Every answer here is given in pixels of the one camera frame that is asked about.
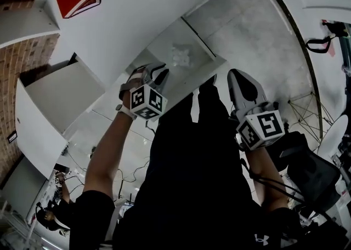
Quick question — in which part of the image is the white round stool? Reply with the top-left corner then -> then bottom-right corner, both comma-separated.
316,114 -> 349,156

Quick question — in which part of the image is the white drawer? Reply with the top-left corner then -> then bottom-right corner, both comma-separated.
124,15 -> 228,99

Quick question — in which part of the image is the clear plastic bag of parts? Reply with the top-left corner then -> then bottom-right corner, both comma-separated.
169,42 -> 197,69

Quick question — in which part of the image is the white side desk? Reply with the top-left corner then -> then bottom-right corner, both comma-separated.
15,53 -> 106,181

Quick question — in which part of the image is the person's black clothing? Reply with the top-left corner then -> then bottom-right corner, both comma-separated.
73,75 -> 351,250

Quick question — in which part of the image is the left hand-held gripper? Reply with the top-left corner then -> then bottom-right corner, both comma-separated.
119,62 -> 169,122

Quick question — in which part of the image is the black strap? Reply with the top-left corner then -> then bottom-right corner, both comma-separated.
304,35 -> 332,54

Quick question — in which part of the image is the person's left hand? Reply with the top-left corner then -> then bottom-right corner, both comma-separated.
131,67 -> 148,81

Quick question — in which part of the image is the person's left forearm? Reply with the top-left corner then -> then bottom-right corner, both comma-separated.
82,89 -> 138,203

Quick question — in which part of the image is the person's right forearm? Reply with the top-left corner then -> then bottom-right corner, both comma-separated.
244,147 -> 287,213

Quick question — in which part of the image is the gold wire frame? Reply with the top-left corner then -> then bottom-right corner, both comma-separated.
287,92 -> 335,144

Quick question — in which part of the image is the black equipment rack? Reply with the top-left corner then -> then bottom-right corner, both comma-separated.
320,18 -> 351,79

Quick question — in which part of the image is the black mesh office chair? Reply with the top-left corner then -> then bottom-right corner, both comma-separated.
279,130 -> 342,211

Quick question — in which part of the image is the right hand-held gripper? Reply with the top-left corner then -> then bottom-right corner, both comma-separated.
227,69 -> 285,151

